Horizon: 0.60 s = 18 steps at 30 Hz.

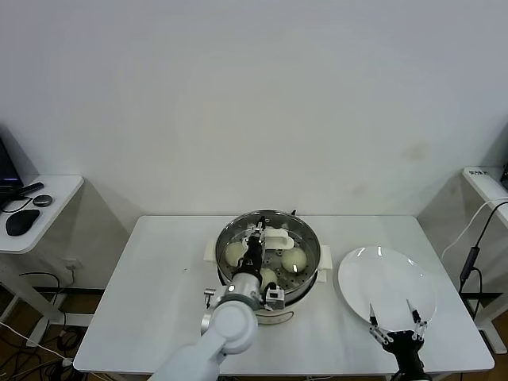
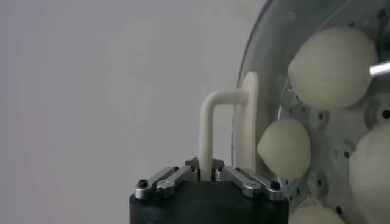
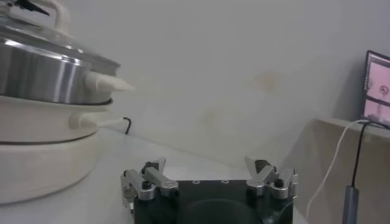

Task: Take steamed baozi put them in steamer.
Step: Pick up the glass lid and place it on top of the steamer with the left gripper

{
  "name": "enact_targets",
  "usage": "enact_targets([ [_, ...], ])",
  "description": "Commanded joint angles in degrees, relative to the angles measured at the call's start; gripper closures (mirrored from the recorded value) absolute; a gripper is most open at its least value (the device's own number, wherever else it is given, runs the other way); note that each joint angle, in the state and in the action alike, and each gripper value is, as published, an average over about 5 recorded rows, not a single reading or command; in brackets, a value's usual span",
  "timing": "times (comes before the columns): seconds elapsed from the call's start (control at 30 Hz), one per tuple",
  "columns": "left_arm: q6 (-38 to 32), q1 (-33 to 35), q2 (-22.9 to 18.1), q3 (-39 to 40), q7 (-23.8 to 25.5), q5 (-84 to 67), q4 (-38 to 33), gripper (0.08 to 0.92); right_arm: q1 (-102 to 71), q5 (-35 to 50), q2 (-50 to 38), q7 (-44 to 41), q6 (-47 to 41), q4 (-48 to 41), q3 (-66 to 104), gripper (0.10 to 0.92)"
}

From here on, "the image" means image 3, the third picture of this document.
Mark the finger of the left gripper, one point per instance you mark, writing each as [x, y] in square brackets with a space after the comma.
[30, 6]

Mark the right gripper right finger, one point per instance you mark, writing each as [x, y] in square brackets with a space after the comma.
[265, 178]

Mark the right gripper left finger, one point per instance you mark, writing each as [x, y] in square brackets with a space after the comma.
[161, 181]

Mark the stainless steel steamer basket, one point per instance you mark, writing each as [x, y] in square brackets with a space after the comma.
[36, 76]

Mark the cream electric cooking pot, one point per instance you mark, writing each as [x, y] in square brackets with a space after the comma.
[39, 170]

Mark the monitor showing pink windows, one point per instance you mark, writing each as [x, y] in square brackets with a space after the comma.
[377, 88]

